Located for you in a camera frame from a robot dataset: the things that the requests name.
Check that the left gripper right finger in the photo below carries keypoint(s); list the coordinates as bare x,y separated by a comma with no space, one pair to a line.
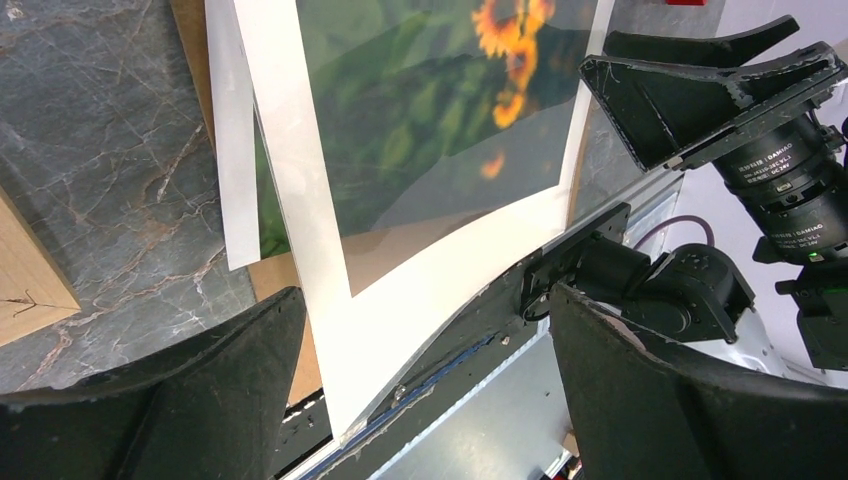
644,406

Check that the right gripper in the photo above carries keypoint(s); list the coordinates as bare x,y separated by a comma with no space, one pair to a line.
675,102

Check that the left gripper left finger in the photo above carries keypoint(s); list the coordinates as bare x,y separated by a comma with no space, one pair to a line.
207,407

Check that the white photo mat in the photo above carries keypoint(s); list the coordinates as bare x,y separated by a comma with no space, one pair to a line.
376,300

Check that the wooden picture frame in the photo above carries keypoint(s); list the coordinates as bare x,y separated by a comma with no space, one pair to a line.
34,292

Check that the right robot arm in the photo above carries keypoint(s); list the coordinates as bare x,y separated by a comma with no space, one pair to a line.
695,294

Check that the sunflower photo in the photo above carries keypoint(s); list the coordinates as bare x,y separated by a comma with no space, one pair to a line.
253,224

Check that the red purple block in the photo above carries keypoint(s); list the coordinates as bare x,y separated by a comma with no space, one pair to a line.
686,2

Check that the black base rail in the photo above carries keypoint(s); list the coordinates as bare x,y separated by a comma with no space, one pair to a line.
484,401

